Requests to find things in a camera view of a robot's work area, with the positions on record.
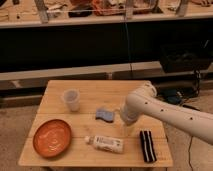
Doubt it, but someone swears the white plastic bottle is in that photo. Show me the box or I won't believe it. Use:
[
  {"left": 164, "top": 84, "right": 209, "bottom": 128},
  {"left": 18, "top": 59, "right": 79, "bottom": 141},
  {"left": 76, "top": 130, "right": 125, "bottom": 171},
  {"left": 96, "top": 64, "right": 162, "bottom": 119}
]
[{"left": 84, "top": 135, "right": 124, "bottom": 154}]

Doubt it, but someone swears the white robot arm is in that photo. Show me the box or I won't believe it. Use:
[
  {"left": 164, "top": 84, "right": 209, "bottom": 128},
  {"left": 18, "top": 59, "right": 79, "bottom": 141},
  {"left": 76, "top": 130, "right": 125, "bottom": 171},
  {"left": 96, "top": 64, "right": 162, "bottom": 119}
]
[{"left": 120, "top": 83, "right": 213, "bottom": 145}]

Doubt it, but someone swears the blue sponge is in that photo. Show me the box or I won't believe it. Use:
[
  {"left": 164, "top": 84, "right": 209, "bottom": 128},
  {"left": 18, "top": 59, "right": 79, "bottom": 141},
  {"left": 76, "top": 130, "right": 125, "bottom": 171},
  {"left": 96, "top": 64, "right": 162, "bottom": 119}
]
[{"left": 95, "top": 108, "right": 114, "bottom": 123}]

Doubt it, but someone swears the wooden table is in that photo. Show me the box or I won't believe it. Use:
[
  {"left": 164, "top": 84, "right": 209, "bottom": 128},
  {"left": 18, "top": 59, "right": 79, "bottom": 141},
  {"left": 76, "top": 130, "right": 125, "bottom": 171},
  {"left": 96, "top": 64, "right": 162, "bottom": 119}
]
[{"left": 19, "top": 80, "right": 173, "bottom": 168}]

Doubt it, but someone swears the translucent plastic cup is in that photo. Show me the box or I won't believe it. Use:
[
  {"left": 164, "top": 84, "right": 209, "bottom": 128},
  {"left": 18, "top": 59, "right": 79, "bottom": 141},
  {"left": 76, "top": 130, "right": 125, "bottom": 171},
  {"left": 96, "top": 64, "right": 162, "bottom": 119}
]
[{"left": 62, "top": 89, "right": 80, "bottom": 112}]

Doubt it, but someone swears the orange plate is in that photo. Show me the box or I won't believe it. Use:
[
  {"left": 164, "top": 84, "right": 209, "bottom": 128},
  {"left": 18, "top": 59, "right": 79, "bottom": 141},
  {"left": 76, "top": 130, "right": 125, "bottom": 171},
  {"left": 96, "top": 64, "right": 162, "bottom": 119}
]
[{"left": 33, "top": 119, "right": 72, "bottom": 158}]

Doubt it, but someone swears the black box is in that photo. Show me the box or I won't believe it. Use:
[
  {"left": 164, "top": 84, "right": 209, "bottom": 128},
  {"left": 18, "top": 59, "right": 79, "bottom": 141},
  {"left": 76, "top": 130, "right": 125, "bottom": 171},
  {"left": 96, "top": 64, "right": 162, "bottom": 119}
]
[{"left": 160, "top": 42, "right": 213, "bottom": 73}]

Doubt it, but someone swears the black cable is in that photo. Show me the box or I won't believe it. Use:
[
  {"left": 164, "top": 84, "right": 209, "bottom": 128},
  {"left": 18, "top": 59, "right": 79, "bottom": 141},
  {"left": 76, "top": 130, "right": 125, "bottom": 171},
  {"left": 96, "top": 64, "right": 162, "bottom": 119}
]
[{"left": 187, "top": 135, "right": 198, "bottom": 171}]

